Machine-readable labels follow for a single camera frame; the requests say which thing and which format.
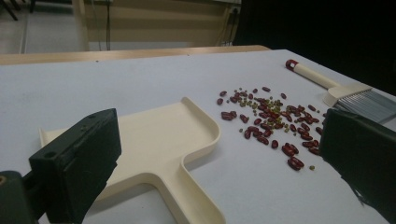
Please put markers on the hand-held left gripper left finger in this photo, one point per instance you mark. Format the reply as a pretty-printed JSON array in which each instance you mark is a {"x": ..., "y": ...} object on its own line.
[{"x": 77, "y": 161}]

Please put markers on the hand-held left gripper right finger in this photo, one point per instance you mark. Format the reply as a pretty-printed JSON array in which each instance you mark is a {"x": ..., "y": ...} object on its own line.
[{"x": 361, "y": 149}]

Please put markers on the cream brush with red tip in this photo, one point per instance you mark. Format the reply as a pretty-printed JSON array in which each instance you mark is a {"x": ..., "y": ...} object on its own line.
[{"x": 314, "y": 75}]

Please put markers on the cream plastic dustpan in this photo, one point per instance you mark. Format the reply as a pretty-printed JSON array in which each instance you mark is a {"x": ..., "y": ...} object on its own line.
[{"x": 162, "y": 133}]

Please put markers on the pile of red and green beans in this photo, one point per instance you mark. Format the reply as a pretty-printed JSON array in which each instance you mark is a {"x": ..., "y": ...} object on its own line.
[{"x": 226, "y": 116}]

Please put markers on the white board sheet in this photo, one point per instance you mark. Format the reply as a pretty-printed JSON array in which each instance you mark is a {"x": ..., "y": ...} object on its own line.
[{"x": 93, "y": 90}]

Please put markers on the wooden table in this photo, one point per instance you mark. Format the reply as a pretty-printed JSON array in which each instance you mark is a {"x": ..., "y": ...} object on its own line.
[{"x": 93, "y": 56}]

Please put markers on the beige wooden platform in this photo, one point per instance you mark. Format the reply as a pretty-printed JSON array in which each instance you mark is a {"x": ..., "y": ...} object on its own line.
[{"x": 162, "y": 21}]

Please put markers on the black stand leg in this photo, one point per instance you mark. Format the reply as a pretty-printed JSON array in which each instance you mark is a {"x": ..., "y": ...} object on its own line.
[{"x": 9, "y": 9}]

